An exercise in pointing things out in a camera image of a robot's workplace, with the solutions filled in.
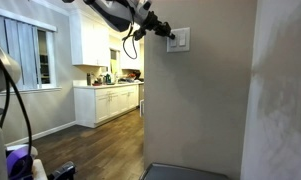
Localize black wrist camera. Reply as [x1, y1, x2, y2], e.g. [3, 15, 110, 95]
[133, 27, 148, 42]

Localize white framed window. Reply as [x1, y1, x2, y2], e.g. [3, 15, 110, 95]
[36, 27, 57, 89]

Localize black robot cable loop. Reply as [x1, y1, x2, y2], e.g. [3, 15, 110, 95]
[121, 25, 139, 61]

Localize white kitchen cabinets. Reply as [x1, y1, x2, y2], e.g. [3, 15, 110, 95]
[72, 81, 145, 129]
[69, 11, 142, 71]

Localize white lower kitchen cabinets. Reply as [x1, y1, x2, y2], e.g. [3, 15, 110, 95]
[72, 81, 145, 129]

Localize purple round object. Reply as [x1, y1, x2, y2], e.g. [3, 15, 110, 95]
[5, 145, 35, 180]

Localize gray curved stand housing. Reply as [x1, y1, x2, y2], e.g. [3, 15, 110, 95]
[0, 34, 23, 96]

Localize white vertical window blinds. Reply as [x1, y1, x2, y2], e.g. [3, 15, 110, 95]
[0, 13, 39, 92]

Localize black gray wheeled base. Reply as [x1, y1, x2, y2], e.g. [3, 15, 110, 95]
[47, 161, 77, 180]

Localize white upper kitchen cabinets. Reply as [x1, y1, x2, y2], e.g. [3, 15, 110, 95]
[69, 11, 142, 71]

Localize black thick cable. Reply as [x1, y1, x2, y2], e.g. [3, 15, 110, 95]
[0, 43, 34, 158]

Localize white double light switch plate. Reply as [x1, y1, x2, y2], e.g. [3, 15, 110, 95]
[166, 26, 191, 54]

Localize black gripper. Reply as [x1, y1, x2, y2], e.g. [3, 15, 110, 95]
[141, 11, 177, 41]

